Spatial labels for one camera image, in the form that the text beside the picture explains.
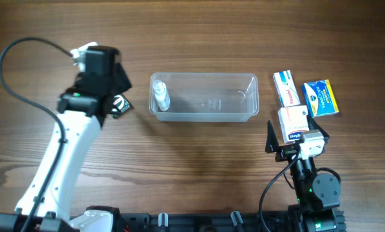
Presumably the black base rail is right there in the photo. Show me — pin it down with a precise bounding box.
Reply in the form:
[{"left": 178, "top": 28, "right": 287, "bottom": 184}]
[{"left": 115, "top": 211, "right": 345, "bottom": 232}]

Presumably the white orange medicine box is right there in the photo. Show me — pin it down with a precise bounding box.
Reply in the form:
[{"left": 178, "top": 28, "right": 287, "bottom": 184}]
[{"left": 277, "top": 105, "right": 310, "bottom": 143}]

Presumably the white spray bottle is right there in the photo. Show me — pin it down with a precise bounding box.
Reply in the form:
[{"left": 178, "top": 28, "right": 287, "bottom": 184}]
[{"left": 153, "top": 80, "right": 171, "bottom": 111}]

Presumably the blue yellow VapoDrops box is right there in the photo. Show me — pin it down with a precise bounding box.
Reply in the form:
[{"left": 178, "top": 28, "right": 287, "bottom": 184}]
[{"left": 301, "top": 79, "right": 339, "bottom": 117}]

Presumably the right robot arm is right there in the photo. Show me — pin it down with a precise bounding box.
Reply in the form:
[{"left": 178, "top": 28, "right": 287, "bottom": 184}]
[{"left": 258, "top": 115, "right": 346, "bottom": 231}]

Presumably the white Panadol box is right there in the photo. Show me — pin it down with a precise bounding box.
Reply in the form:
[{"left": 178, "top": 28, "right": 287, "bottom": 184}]
[{"left": 273, "top": 70, "right": 301, "bottom": 107}]

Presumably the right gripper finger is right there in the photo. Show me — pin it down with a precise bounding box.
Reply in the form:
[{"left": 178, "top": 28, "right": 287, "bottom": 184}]
[
  {"left": 306, "top": 115, "right": 330, "bottom": 140},
  {"left": 265, "top": 121, "right": 279, "bottom": 153}
]

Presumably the clear plastic container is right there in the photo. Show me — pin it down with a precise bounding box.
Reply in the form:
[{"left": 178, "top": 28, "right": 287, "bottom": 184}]
[{"left": 149, "top": 72, "right": 259, "bottom": 122}]

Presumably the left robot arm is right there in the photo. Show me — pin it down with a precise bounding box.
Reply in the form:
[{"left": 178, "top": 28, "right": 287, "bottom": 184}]
[{"left": 0, "top": 43, "right": 131, "bottom": 231}]

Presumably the green round-logo packet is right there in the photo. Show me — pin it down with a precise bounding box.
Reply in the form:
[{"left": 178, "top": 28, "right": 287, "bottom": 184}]
[{"left": 111, "top": 94, "right": 133, "bottom": 119}]

